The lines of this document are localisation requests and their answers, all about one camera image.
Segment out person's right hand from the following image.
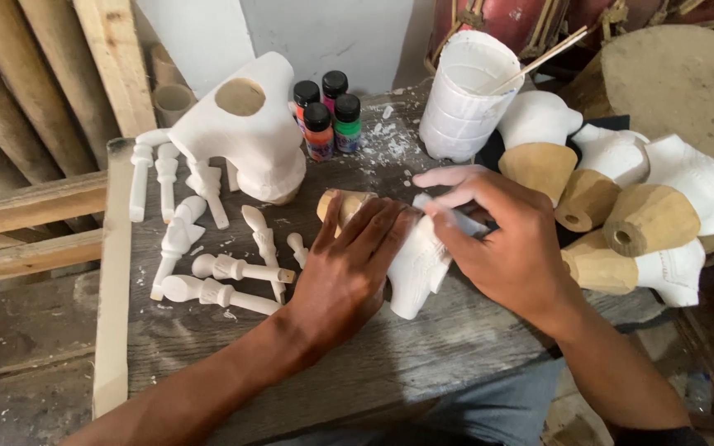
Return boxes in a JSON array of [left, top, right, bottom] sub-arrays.
[[413, 164, 582, 324]]

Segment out person's left hand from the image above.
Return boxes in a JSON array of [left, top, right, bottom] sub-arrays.
[[286, 192, 424, 363]]

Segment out grey sandpaper piece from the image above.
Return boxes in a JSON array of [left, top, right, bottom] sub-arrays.
[[413, 193, 492, 240]]

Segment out group of white puppet arms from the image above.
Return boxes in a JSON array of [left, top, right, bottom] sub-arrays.
[[129, 128, 310, 317]]

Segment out white paint flakes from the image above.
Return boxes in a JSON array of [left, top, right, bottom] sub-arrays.
[[357, 104, 427, 188]]

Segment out orange paint bottle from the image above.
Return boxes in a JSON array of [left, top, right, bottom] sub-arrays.
[[303, 102, 335, 162]]

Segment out white plastic container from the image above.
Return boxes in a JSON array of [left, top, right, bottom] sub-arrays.
[[419, 30, 526, 164]]

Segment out green paint bottle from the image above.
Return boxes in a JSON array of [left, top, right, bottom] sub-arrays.
[[333, 93, 362, 154]]

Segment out person's blue jeans leg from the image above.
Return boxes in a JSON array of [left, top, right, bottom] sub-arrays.
[[267, 358, 566, 446]]

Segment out white puppet torso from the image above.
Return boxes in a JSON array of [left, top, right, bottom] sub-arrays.
[[167, 51, 307, 206]]

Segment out red paint bottle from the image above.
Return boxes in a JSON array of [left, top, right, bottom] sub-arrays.
[[293, 81, 321, 135]]

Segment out thin wooden stick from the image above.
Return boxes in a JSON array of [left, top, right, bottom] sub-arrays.
[[487, 26, 591, 97]]

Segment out pink paint bottle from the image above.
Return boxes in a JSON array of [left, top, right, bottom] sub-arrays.
[[321, 70, 349, 116]]

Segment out red drum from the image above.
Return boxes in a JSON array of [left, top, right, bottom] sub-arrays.
[[424, 0, 714, 75]]

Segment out pale wooden strip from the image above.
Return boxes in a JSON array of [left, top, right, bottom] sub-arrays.
[[92, 138, 137, 420]]

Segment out wooden log stump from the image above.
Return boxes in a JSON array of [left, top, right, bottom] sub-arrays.
[[558, 25, 714, 255]]

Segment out cardboard tube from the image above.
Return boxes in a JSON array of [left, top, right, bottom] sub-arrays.
[[153, 83, 198, 128], [149, 43, 188, 89]]

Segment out horizontal wooden beam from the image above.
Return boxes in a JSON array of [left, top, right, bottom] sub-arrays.
[[0, 170, 109, 241], [0, 228, 104, 289]]

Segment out leaning wooden plank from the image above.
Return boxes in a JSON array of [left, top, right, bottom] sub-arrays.
[[72, 0, 158, 138]]

